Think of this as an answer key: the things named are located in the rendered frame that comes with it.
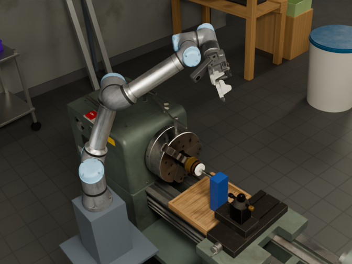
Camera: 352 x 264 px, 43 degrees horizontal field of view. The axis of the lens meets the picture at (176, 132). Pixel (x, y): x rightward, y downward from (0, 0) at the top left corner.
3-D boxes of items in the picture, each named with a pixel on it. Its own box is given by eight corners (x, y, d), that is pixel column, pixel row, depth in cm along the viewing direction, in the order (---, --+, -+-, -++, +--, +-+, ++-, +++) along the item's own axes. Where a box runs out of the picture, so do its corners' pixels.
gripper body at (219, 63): (228, 68, 184) (221, 45, 189) (208, 75, 186) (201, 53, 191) (232, 77, 191) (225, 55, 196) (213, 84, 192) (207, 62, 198)
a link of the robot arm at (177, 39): (174, 42, 189) (199, 37, 190) (170, 31, 198) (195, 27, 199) (176, 58, 194) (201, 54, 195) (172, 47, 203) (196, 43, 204)
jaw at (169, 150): (172, 157, 253) (160, 150, 244) (176, 150, 253) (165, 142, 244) (185, 166, 246) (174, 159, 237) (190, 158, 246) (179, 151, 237)
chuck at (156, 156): (149, 184, 258) (149, 137, 242) (188, 162, 277) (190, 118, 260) (160, 191, 253) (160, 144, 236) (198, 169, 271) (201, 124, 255)
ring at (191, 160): (180, 159, 245) (192, 166, 240) (192, 151, 250) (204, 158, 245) (181, 172, 251) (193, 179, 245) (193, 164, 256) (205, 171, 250)
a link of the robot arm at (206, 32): (194, 35, 204) (212, 32, 205) (199, 54, 199) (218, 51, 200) (194, 23, 197) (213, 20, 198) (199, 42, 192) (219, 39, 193)
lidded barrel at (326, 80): (371, 101, 486) (386, 36, 442) (335, 122, 458) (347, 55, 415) (325, 80, 527) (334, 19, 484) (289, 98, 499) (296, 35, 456)
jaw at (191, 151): (180, 149, 255) (194, 137, 260) (181, 155, 259) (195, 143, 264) (194, 157, 248) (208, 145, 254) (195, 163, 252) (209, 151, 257)
